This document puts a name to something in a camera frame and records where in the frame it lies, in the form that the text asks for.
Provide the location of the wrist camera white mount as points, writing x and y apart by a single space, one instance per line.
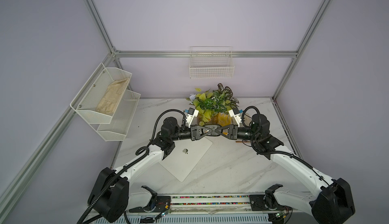
191 113
236 116

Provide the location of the aluminium front rail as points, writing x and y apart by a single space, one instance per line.
206 209

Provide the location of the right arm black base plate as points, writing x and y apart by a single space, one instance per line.
258 202

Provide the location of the white two-tier wall basket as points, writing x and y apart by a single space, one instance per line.
109 128

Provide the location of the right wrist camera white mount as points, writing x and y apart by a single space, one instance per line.
236 116

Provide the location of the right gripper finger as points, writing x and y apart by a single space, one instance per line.
218 134
219 128

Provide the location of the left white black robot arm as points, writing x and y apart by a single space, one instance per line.
110 196

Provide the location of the black wireless mouse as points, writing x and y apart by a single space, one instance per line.
212 132

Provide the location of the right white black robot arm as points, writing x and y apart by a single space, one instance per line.
329 200

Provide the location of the potted green plant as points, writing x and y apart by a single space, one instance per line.
213 103

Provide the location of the white wire wall basket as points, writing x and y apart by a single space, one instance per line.
211 62

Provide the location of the beige glove in basket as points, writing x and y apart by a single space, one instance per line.
111 98

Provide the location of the aluminium frame profiles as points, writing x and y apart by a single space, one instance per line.
18 186

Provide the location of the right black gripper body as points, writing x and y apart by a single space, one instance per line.
235 136

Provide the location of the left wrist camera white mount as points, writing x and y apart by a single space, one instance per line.
191 113

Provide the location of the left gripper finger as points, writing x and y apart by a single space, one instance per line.
209 134
205 127

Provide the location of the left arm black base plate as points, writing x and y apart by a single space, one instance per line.
155 206

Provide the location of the white laptop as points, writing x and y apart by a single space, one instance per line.
185 156

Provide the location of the yellow glass cup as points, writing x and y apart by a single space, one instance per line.
223 119

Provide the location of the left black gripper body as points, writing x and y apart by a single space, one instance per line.
193 133

